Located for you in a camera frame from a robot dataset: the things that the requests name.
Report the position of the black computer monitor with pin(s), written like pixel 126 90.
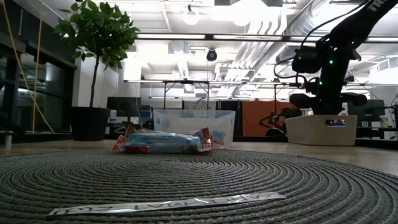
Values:
pixel 365 110
pixel 124 105

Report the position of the orange partition panel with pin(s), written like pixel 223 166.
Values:
pixel 252 115

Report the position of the black ceiling spotlight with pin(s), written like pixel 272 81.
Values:
pixel 349 79

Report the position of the black overhead camera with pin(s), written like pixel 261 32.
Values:
pixel 211 55

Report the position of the round grey woven mat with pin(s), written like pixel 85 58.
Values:
pixel 199 174

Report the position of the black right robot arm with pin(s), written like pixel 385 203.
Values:
pixel 357 21

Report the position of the white translucent plastic bin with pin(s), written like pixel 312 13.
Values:
pixel 186 123

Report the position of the clear plastic bin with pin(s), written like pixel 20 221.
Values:
pixel 158 124

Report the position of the overhead frame crossbar with lights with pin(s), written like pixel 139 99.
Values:
pixel 209 37

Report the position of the small white post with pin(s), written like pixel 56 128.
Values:
pixel 8 141

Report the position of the black partition panel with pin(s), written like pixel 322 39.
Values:
pixel 238 121

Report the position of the black background rig frame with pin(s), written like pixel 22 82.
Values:
pixel 186 81
pixel 275 99

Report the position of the round pendant lamp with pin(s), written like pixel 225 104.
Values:
pixel 191 17

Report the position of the light blue red granola bar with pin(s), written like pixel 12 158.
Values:
pixel 161 143

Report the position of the white bottle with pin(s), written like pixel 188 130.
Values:
pixel 112 116

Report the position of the black aluminium table frame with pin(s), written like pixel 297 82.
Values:
pixel 261 139

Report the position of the white printed label strip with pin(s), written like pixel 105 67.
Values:
pixel 168 203

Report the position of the black office chair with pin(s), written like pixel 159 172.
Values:
pixel 275 132

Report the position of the potted green plant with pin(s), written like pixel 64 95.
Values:
pixel 99 31

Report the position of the person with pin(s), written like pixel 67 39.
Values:
pixel 290 112

